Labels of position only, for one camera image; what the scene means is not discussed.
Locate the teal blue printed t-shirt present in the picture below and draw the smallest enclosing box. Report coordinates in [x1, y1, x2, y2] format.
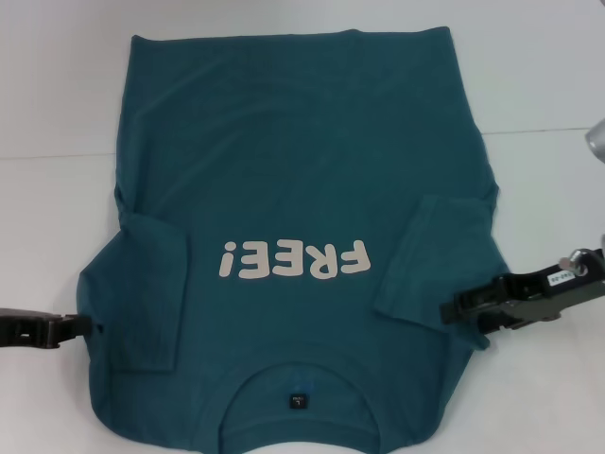
[75, 26, 503, 425]

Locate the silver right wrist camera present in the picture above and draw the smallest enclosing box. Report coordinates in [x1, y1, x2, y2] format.
[584, 117, 605, 166]

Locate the right gripper connector cable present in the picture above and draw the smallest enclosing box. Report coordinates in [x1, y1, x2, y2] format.
[559, 246, 605, 276]

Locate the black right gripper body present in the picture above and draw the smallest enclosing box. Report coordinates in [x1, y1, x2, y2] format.
[493, 257, 605, 319]

